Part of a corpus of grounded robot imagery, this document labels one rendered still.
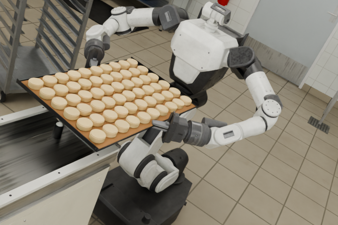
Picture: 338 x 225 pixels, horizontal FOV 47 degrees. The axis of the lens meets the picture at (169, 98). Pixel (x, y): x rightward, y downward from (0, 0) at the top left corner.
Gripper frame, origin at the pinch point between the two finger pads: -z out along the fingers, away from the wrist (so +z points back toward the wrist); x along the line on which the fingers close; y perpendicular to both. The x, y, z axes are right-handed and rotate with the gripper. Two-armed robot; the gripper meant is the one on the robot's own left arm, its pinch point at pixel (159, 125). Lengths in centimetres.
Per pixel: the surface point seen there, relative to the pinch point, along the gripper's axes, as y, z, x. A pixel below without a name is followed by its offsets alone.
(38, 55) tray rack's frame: -193, -54, -84
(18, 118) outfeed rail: -0.5, -47.1, -10.5
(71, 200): 19.1, -24.4, -23.9
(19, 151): 9.4, -44.0, -16.2
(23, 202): 32, -39, -14
